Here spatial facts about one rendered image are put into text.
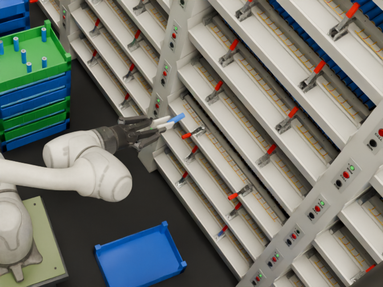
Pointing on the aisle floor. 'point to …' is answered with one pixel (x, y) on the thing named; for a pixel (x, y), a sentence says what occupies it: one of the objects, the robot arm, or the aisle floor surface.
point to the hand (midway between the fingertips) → (162, 124)
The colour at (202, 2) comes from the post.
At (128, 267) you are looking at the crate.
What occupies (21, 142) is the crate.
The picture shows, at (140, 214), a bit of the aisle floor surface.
